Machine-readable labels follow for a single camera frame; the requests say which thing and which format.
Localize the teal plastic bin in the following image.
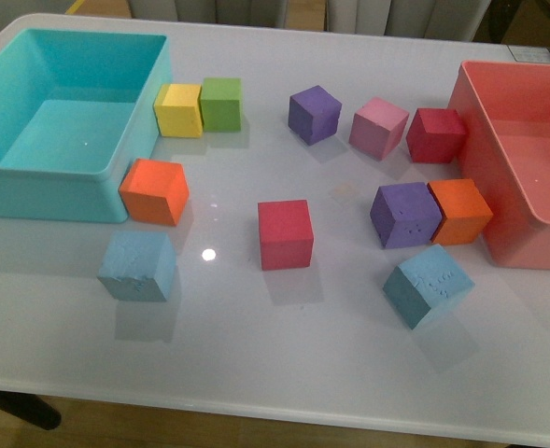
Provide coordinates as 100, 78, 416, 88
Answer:
0, 29, 172, 223

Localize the orange foam block left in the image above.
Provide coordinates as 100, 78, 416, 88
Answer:
119, 159, 190, 227

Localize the pink plastic bin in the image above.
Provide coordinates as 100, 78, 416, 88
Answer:
449, 61, 550, 270

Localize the grey chair left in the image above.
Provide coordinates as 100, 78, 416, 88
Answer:
129, 0, 288, 28

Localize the orange foam block right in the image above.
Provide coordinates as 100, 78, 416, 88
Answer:
428, 178, 493, 245

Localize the label sticker on table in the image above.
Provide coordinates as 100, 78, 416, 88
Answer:
508, 45, 550, 64

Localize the red foam block centre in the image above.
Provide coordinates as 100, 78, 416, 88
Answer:
258, 200, 314, 271

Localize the grey chair right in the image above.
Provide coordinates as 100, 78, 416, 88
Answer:
327, 0, 490, 42

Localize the grey chair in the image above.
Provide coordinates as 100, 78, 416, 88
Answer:
327, 0, 490, 42
129, 0, 288, 28

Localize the purple foam block rear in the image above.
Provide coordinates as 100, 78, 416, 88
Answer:
288, 85, 342, 146

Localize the orange foam block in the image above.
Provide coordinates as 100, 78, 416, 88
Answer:
119, 159, 190, 227
428, 178, 493, 245

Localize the dark red foam block rear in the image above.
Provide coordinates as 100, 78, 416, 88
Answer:
406, 108, 468, 163

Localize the black table leg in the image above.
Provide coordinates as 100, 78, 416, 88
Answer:
0, 391, 62, 430

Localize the purple foam block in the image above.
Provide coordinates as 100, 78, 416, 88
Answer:
288, 85, 342, 146
370, 182, 443, 249

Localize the yellow foam block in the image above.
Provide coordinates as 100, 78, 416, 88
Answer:
153, 84, 204, 138

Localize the purple foam block front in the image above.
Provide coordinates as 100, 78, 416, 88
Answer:
370, 182, 443, 249

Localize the light blue foam block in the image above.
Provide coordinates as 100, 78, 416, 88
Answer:
97, 231, 176, 302
383, 245, 475, 329

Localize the pink foam block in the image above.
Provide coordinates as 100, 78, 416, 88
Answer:
348, 97, 409, 161

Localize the green foam block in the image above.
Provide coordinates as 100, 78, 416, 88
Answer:
200, 77, 243, 133

